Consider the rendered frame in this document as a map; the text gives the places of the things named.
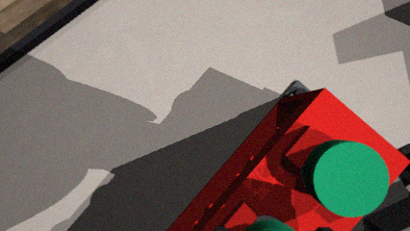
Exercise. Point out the dark grey table edge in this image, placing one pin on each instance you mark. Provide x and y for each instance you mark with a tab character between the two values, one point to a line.
44	31

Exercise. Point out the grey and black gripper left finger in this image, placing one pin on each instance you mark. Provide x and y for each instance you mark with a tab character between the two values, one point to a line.
221	228

